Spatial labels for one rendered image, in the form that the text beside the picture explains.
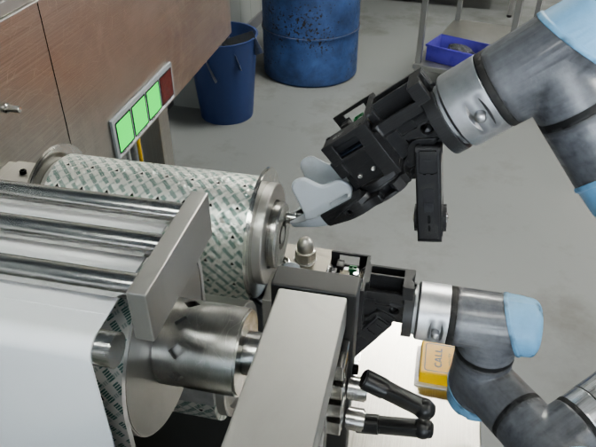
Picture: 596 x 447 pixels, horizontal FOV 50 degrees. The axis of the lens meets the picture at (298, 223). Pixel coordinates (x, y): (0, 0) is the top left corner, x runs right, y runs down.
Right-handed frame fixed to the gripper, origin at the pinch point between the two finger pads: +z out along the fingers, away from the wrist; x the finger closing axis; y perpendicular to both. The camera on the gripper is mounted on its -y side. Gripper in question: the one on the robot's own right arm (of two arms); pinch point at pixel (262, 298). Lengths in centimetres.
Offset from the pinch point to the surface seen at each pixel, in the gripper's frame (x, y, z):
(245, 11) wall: -387, -92, 120
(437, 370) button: -7.4, -16.6, -25.1
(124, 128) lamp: -23.8, 10.2, 29.4
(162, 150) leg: -71, -22, 46
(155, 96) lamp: -36.7, 9.9, 29.4
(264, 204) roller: 8.1, 21.4, -3.1
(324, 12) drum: -306, -62, 47
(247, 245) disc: 12.6, 19.2, -2.4
